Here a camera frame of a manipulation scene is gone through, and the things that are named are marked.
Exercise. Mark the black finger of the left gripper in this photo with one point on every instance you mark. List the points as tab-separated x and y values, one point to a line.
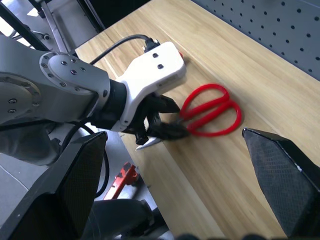
168	103
172	131

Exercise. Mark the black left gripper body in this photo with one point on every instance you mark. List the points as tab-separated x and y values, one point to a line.
142	117

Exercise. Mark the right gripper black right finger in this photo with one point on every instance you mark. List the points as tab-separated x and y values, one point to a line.
282	180

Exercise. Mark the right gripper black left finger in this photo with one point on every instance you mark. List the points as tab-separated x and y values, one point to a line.
62	190

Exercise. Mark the grey metal pegboard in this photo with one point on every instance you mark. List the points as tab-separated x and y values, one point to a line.
270	27

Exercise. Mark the red metal floor tool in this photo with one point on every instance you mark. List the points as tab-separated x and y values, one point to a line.
122	180

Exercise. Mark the dark rounded robot body part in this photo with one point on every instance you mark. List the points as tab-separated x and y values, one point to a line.
125	217

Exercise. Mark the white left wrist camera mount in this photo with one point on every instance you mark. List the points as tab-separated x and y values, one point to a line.
155	67

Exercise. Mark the silver metal frame post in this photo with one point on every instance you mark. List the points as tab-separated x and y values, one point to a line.
53	22

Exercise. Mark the black diagonal frame beam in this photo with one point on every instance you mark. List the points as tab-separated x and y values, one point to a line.
22	27

